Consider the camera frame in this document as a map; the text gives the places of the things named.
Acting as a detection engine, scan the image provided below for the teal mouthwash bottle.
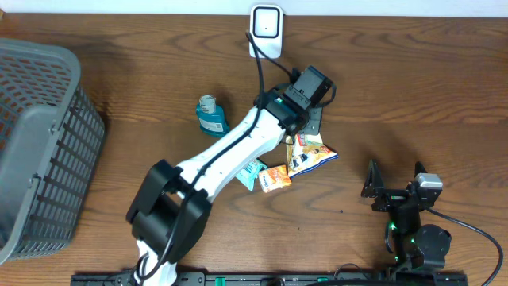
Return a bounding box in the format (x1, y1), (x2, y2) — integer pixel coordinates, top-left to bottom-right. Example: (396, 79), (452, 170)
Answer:
(196, 95), (229, 137)

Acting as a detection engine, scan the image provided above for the white barcode scanner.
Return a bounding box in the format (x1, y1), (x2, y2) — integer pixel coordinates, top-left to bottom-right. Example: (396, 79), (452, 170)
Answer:
(249, 4), (283, 59)

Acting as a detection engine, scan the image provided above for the orange snack packet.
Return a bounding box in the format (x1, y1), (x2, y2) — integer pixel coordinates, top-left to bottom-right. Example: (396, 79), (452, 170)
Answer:
(258, 165), (291, 193)

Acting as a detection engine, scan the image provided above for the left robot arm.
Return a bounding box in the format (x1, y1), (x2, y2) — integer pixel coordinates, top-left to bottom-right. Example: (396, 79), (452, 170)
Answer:
(126, 66), (337, 285)

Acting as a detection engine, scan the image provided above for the light blue wipes pack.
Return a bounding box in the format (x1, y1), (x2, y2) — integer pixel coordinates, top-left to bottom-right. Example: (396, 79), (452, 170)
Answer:
(236, 159), (267, 191)

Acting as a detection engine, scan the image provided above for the grey plastic basket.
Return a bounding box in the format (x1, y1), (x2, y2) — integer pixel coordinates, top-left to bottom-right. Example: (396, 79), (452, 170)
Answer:
(1, 38), (106, 263)

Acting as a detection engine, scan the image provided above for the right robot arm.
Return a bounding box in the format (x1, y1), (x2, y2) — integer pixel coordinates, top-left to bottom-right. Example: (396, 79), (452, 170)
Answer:
(361, 160), (451, 272)

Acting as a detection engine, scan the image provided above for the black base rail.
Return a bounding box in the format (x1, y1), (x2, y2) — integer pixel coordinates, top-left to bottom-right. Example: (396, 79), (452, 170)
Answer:
(70, 271), (468, 286)

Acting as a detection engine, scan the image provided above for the snack bag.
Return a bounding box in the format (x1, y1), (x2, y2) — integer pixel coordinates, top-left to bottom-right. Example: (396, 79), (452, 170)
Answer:
(284, 133), (339, 179)

